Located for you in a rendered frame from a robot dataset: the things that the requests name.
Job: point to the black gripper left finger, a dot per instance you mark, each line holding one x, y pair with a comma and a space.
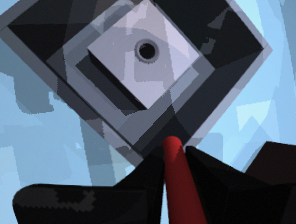
137, 199

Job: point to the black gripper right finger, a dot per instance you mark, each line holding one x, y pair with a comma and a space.
229, 196

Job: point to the red peg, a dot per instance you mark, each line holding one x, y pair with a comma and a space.
183, 203

